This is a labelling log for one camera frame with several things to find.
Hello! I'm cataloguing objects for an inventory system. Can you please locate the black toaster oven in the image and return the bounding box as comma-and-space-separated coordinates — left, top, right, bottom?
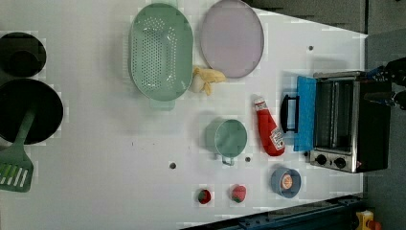
309, 71, 392, 173

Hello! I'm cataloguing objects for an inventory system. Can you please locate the green metal mug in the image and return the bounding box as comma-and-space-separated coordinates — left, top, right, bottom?
204, 118, 247, 167

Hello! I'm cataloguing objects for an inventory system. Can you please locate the red ketchup bottle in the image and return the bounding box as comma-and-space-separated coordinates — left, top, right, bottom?
254, 97, 285, 156

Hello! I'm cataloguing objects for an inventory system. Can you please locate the dark red toy strawberry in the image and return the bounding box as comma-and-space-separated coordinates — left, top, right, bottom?
197, 189, 212, 204

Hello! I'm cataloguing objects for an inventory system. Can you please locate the green perforated colander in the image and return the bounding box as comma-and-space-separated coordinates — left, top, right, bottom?
128, 0, 193, 110

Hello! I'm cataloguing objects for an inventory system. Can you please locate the light red toy strawberry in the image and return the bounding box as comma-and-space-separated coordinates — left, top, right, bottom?
231, 185, 247, 203

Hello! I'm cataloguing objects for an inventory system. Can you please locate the pale purple oval plate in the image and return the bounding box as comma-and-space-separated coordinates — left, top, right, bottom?
200, 0, 264, 78

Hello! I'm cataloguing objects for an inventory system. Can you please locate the blue bowl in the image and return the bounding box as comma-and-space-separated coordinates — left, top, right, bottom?
270, 168, 302, 198

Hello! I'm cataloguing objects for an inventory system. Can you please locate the toy orange slice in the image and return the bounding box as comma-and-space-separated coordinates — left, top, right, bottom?
281, 173, 293, 190

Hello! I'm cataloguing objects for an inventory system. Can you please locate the large black pan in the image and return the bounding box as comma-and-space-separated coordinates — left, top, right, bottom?
0, 79, 64, 145

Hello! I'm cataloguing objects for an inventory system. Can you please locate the green slotted spatula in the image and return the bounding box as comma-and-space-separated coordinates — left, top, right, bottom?
0, 109, 34, 193

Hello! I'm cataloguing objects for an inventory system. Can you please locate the blue metal frame rail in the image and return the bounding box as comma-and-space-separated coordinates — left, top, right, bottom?
182, 195, 365, 230

